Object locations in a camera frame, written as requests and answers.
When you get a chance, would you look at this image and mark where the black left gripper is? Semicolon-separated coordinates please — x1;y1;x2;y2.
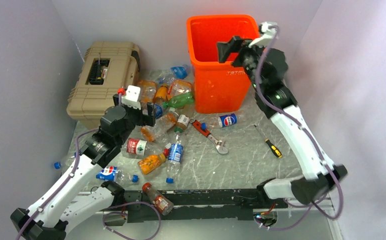
113;94;156;146

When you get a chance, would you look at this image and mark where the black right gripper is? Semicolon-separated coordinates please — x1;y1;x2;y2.
216;35;269;92

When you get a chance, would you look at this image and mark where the red label bottle red cap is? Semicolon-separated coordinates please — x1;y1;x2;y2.
121;137;169;159

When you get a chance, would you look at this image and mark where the brown tea bottle green cap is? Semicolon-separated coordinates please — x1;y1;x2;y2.
174;104;195;133

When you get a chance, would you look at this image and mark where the green plastic bottle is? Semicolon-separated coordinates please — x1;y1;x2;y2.
162;92;195;109

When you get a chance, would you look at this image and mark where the blue label water bottle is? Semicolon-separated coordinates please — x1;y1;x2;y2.
165;132;185;184

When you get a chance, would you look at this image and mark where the pepsi bottle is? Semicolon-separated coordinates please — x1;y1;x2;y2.
202;111;247;129
95;165;139;186

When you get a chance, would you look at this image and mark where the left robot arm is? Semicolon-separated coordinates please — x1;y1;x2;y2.
10;103;156;240

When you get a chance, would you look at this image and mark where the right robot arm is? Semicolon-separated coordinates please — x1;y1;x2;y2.
216;36;348;208

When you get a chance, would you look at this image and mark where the orange plastic bin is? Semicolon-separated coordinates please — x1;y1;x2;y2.
186;14;259;114

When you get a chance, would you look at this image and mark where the blue label crushed bottle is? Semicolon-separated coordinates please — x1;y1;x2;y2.
154;103;164;120

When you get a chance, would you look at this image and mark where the clear bottle orange label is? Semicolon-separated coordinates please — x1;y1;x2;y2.
140;112;179;142

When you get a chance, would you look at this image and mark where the small orange juice bottle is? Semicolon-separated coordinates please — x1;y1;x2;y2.
153;83;169;105

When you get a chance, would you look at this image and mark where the large orange label bottle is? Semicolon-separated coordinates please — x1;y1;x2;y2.
137;80;157;105

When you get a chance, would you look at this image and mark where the crushed orange label bottle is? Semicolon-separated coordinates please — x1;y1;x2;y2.
167;79;193;100

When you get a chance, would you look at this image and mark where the orange bottle yellow cap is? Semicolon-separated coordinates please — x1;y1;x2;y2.
137;152;167;175

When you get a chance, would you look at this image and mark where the clear bottle blue label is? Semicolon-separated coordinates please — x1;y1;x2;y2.
156;64;192;85

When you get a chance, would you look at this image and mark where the tan plastic toolbox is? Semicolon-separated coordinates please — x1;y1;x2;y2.
66;41;141;130

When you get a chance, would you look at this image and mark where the red adjustable wrench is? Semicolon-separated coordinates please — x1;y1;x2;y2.
189;118;229;155

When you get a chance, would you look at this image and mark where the clear bottle blue cap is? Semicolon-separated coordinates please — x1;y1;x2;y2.
53;152;76;170

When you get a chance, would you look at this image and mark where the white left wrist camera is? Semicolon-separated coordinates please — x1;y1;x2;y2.
116;85;142;110

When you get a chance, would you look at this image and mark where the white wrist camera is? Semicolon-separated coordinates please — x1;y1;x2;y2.
116;85;142;110
248;21;278;48

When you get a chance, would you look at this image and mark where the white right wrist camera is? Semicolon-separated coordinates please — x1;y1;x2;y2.
248;21;278;48

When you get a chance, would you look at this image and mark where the red cap bottle on rail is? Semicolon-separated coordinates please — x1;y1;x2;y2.
142;182;174;216

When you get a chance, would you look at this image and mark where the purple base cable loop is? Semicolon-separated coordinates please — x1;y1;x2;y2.
101;199;163;240

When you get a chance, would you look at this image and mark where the yellow handle screwdriver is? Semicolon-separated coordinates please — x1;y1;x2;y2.
254;124;283;159

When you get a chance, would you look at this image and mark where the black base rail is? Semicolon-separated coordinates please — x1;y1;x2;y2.
90;188;290;224

